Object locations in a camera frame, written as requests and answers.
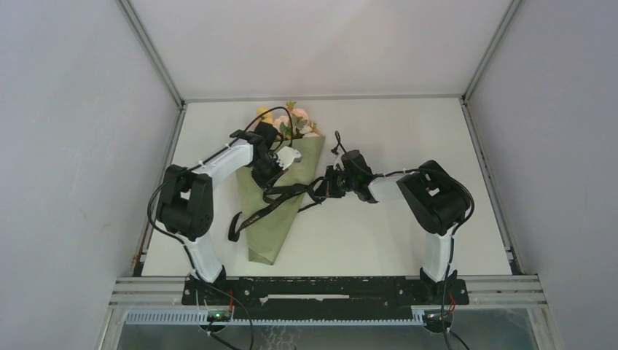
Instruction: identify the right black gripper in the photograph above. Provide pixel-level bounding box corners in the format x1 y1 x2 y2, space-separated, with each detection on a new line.
313 165 357 198

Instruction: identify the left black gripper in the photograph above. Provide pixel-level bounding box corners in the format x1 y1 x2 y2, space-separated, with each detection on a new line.
249 153 288 193

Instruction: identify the black ribbon strap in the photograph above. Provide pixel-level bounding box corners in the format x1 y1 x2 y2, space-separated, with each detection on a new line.
227 176 334 243

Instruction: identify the yellow fake flower stem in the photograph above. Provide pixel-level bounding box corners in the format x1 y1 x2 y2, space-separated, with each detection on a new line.
257 106 274 124

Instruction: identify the orange wrapping paper sheet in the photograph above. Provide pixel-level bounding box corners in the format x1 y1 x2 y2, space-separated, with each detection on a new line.
235 136 325 265

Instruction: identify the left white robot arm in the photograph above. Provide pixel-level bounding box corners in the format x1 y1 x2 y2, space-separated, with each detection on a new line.
148 122 302 304

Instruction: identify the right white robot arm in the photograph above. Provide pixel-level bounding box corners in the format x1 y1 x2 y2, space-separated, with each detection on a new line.
313 150 474 303

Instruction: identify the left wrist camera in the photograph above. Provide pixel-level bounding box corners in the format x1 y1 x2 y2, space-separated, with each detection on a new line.
275 146 302 171

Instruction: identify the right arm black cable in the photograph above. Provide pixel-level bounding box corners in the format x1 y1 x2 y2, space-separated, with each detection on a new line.
331 131 477 350

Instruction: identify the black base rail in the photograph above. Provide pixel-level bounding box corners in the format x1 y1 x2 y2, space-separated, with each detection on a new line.
181 276 470 322

